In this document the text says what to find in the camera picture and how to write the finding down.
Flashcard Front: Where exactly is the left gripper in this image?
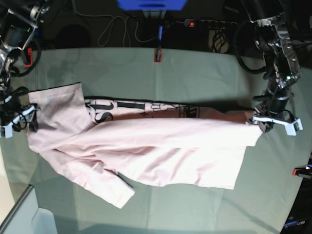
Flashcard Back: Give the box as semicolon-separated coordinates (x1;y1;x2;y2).
251;95;303;136

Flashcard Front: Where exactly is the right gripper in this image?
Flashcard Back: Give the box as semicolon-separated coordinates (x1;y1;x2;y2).
0;92;39;138

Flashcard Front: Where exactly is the pink t-shirt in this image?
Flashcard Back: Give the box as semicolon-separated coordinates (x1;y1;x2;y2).
27;83;262;208

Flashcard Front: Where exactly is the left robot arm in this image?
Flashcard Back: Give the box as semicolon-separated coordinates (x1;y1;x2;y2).
233;0;303;136

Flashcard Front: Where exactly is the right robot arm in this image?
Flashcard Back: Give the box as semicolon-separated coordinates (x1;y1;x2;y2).
0;0;53;138

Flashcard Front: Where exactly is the red black clamp right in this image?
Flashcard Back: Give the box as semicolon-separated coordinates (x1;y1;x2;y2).
292;164;312;179

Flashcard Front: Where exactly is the red black clamp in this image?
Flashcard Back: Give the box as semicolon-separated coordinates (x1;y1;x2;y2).
154;25;163;63
21;47;33;68
292;164;312;179

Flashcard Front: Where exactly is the red black clamp left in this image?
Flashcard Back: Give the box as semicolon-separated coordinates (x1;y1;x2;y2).
21;47;33;68

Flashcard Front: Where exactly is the grey-green table cloth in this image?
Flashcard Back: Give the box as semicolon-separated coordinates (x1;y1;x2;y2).
0;48;312;234

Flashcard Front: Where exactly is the white plastic bin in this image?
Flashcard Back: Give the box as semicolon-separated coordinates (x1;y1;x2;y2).
31;208;58;234

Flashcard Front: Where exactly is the black power strip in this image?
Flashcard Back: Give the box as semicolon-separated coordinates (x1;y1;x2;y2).
183;19;238;30

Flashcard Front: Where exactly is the red black clamp centre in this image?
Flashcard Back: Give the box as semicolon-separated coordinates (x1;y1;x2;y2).
154;25;163;63

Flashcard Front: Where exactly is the white cable loop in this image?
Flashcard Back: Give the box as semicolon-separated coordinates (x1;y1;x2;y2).
73;0;147;48

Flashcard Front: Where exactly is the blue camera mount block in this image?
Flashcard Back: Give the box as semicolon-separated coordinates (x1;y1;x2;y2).
117;0;187;11

